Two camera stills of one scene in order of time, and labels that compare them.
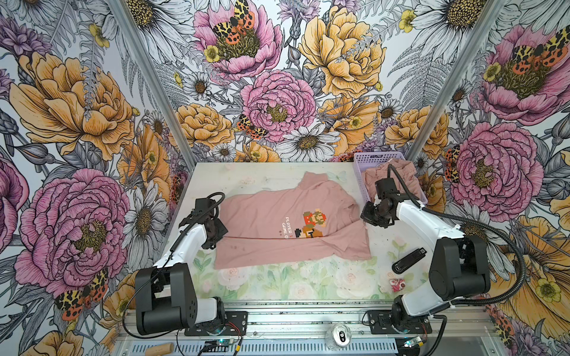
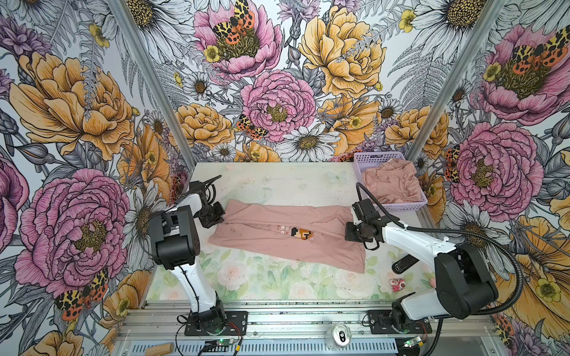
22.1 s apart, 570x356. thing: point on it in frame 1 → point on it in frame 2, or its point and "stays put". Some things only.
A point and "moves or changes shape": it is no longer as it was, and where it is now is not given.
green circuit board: x=219 y=345 stays put
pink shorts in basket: x=405 y=170 stays put
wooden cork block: x=160 y=349 stays put
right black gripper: x=367 y=216 → x=349 y=236
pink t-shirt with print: x=316 y=219 moves or changes shape
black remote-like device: x=398 y=266 stays put
